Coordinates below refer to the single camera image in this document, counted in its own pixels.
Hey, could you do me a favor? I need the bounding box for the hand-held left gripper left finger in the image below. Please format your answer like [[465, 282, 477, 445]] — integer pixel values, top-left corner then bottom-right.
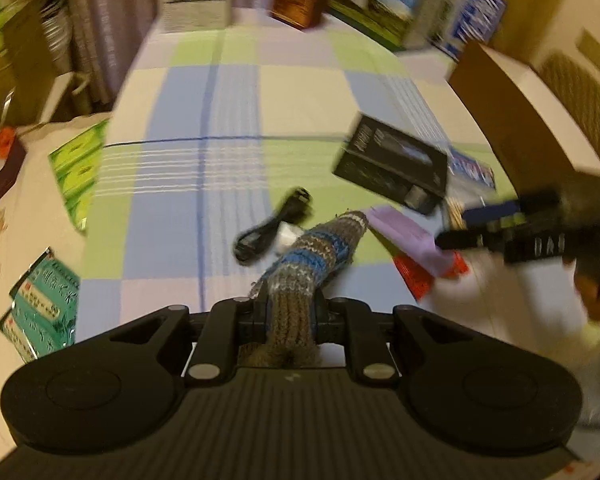
[[77, 297, 271, 388]]

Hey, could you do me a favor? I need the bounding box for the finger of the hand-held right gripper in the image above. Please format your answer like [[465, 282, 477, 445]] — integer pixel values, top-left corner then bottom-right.
[[462, 189, 563, 226], [437, 227, 511, 252]]

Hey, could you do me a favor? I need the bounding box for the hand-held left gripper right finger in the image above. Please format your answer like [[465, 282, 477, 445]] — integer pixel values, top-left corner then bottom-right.
[[315, 297, 501, 387]]

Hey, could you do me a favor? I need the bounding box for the red packet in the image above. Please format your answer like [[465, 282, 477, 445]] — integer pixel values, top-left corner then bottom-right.
[[392, 252, 468, 303]]

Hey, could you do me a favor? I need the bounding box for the striped knitted sock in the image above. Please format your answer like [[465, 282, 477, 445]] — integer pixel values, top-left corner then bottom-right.
[[247, 210, 371, 368]]

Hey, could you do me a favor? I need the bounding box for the brown storage box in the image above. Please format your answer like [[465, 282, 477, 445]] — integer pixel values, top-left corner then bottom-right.
[[447, 40, 600, 196]]

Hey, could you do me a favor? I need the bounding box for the black product box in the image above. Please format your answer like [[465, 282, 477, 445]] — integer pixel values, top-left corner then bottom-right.
[[332, 114, 450, 216]]

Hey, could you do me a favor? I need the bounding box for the person's right hand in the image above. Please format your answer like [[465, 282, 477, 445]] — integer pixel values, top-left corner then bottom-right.
[[575, 262, 600, 339]]

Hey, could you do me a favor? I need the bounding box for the blue white snack packet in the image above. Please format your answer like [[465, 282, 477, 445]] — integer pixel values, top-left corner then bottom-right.
[[450, 147, 496, 191]]

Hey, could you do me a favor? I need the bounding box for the small white object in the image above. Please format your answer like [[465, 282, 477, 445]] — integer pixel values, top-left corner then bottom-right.
[[275, 222, 303, 253]]

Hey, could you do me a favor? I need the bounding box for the quilted chair cover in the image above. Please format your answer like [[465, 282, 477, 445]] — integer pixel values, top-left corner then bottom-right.
[[537, 52, 600, 128]]

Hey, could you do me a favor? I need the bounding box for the checked bed sheet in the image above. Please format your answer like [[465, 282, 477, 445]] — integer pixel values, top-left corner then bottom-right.
[[72, 10, 531, 346]]

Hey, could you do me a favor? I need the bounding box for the blue milk carton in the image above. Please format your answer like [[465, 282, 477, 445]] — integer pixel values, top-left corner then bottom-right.
[[430, 0, 508, 58]]

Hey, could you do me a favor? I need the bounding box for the teal medicine packet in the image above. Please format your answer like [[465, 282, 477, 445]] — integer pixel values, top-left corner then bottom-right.
[[10, 247, 81, 321], [0, 302, 78, 364]]

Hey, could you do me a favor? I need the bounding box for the stack of green packets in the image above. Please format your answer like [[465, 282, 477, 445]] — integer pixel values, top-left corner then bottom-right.
[[47, 120, 111, 236]]

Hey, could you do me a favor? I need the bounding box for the green white carton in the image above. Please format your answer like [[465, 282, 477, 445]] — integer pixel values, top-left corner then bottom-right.
[[325, 0, 461, 53]]

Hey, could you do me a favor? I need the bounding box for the dark brown flat box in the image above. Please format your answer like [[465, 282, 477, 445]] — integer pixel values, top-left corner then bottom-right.
[[0, 130, 28, 213]]

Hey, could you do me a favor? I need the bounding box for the white printed box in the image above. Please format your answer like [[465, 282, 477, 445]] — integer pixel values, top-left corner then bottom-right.
[[159, 0, 233, 33]]

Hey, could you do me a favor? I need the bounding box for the brown cardboard box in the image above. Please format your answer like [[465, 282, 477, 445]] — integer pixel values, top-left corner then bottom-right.
[[0, 5, 48, 128]]

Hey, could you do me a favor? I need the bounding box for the black cable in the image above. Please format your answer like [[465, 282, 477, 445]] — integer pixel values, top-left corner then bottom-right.
[[234, 187, 313, 266]]

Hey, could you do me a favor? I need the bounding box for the wall socket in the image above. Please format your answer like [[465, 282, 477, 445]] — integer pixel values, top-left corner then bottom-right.
[[577, 30, 600, 73]]

